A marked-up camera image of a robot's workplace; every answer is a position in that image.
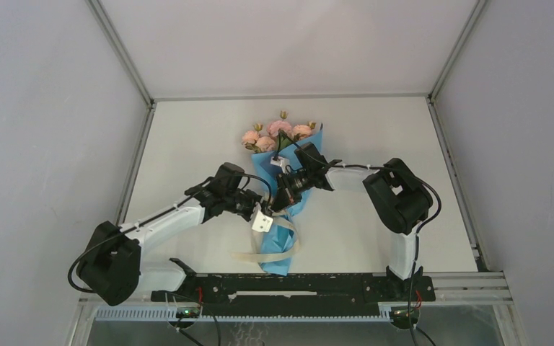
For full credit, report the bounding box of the cream lace ribbon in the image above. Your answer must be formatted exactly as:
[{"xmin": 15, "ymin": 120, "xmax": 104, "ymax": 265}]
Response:
[{"xmin": 230, "ymin": 209, "xmax": 302, "ymax": 265}]

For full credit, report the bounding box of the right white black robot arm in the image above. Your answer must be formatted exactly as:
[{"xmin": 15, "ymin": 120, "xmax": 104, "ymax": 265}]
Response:
[{"xmin": 271, "ymin": 143, "xmax": 442, "ymax": 300}]

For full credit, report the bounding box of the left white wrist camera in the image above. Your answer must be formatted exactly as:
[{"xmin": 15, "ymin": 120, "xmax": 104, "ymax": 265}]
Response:
[{"xmin": 250, "ymin": 210, "xmax": 273, "ymax": 233}]

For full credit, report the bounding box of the pink fake flower bunch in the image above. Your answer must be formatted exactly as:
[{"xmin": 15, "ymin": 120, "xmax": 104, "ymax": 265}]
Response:
[{"xmin": 241, "ymin": 110, "xmax": 320, "ymax": 154}]

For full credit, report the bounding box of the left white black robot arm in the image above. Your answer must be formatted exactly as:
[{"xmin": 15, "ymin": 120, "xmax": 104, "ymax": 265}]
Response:
[{"xmin": 67, "ymin": 163, "xmax": 272, "ymax": 306}]

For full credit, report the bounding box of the blue wrapping paper sheet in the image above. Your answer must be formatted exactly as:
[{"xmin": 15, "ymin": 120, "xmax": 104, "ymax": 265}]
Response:
[{"xmin": 250, "ymin": 125, "xmax": 327, "ymax": 276}]

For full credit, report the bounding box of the white cable duct strip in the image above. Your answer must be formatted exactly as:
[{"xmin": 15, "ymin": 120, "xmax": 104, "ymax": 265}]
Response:
[{"xmin": 94, "ymin": 306, "xmax": 393, "ymax": 322}]

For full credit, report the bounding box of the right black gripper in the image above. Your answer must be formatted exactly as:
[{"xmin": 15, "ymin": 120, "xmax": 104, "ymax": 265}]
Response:
[{"xmin": 270, "ymin": 168, "xmax": 314, "ymax": 215}]

